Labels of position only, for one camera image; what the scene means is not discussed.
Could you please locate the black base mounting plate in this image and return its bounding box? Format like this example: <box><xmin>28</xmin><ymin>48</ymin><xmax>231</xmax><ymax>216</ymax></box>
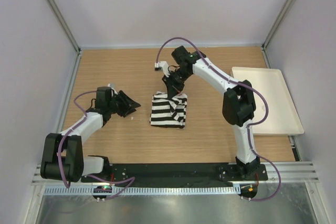
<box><xmin>95</xmin><ymin>163</ymin><xmax>268</xmax><ymax>188</ymax></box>

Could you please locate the slotted cable duct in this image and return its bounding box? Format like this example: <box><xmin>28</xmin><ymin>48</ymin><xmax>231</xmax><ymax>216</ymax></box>
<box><xmin>44</xmin><ymin>185</ymin><xmax>240</xmax><ymax>196</ymax></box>

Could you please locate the aluminium frame post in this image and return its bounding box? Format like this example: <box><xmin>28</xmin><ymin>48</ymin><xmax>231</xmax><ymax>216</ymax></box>
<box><xmin>261</xmin><ymin>0</ymin><xmax>313</xmax><ymax>49</ymax></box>
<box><xmin>46</xmin><ymin>0</ymin><xmax>81</xmax><ymax>54</ymax></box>

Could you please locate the black controller puck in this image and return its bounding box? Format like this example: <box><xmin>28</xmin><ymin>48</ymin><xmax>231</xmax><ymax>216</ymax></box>
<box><xmin>239</xmin><ymin>184</ymin><xmax>258</xmax><ymax>200</ymax></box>
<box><xmin>92</xmin><ymin>185</ymin><xmax>112</xmax><ymax>201</ymax></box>

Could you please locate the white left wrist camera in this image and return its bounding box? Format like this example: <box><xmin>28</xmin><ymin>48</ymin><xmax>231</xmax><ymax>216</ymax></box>
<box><xmin>108</xmin><ymin>83</ymin><xmax>118</xmax><ymax>96</ymax></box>

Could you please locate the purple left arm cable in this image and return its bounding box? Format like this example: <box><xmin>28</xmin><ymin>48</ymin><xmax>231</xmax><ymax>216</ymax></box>
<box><xmin>58</xmin><ymin>90</ymin><xmax>136</xmax><ymax>200</ymax></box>

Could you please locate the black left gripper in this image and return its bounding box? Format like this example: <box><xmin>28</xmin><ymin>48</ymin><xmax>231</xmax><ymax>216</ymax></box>
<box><xmin>107</xmin><ymin>91</ymin><xmax>140</xmax><ymax>118</ymax></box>

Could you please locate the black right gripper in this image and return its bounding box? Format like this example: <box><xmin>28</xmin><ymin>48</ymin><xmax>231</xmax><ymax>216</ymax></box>
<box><xmin>162</xmin><ymin>68</ymin><xmax>191</xmax><ymax>100</ymax></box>

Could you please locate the left black controller puck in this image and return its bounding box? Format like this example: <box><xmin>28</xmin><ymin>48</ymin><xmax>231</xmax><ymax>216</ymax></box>
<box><xmin>92</xmin><ymin>185</ymin><xmax>112</xmax><ymax>201</ymax></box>

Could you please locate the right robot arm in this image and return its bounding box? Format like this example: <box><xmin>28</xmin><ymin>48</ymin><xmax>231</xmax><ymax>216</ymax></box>
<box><xmin>155</xmin><ymin>46</ymin><xmax>260</xmax><ymax>180</ymax></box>

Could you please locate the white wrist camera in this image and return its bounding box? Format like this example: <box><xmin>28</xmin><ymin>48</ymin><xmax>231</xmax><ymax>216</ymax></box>
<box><xmin>108</xmin><ymin>83</ymin><xmax>118</xmax><ymax>96</ymax></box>
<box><xmin>154</xmin><ymin>61</ymin><xmax>170</xmax><ymax>77</ymax></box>

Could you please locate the right aluminium frame post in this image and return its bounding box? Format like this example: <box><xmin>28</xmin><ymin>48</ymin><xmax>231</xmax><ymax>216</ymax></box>
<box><xmin>261</xmin><ymin>0</ymin><xmax>313</xmax><ymax>49</ymax></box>

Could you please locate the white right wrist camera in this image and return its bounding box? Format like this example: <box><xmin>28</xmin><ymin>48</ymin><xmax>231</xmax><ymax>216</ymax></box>
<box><xmin>154</xmin><ymin>61</ymin><xmax>170</xmax><ymax>77</ymax></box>

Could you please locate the right black controller puck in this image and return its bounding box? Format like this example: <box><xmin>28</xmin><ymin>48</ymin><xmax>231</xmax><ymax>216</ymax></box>
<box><xmin>239</xmin><ymin>184</ymin><xmax>258</xmax><ymax>200</ymax></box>

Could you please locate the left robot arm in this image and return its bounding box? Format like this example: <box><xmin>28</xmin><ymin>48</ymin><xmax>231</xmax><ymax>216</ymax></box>
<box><xmin>40</xmin><ymin>87</ymin><xmax>141</xmax><ymax>187</ymax></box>

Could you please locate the cream plastic tray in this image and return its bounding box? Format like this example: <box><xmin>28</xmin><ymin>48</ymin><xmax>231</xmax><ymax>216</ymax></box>
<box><xmin>231</xmin><ymin>67</ymin><xmax>304</xmax><ymax>136</ymax></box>

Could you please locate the left aluminium frame post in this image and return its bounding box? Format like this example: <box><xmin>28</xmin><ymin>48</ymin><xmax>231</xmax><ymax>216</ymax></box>
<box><xmin>46</xmin><ymin>0</ymin><xmax>81</xmax><ymax>54</ymax></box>

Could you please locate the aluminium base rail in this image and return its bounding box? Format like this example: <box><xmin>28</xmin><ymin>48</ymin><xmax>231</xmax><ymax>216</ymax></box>
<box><xmin>31</xmin><ymin>161</ymin><xmax>319</xmax><ymax>186</ymax></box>

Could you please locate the black white striped tank top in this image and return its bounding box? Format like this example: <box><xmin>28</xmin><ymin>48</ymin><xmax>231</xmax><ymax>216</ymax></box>
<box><xmin>150</xmin><ymin>91</ymin><xmax>188</xmax><ymax>129</ymax></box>

